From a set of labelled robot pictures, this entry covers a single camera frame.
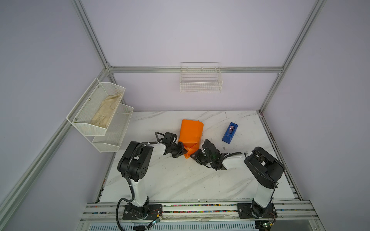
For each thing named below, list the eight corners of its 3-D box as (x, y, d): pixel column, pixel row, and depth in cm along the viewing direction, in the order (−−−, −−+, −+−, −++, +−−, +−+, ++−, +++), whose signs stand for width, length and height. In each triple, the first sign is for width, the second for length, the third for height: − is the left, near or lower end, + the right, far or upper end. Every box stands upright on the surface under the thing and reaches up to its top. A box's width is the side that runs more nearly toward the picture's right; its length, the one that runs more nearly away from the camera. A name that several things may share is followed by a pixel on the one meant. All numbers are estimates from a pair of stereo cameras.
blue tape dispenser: (221, 140, 105) (222, 135, 100) (228, 126, 113) (230, 121, 108) (229, 144, 103) (231, 139, 97) (236, 130, 111) (239, 124, 106)
